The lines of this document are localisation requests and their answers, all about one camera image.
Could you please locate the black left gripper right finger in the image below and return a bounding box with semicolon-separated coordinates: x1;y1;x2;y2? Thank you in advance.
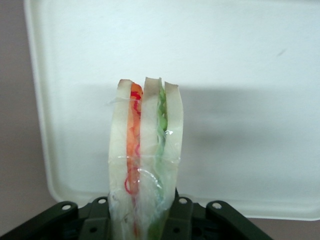
162;188;275;240

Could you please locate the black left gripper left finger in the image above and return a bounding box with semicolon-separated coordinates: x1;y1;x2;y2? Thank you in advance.
0;196;112;240

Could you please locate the plastic-wrapped triangle sandwich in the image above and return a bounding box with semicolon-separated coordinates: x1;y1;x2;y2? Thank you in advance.
107;77;185;240

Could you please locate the white plastic tray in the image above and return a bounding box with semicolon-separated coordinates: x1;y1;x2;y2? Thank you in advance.
23;0;320;222

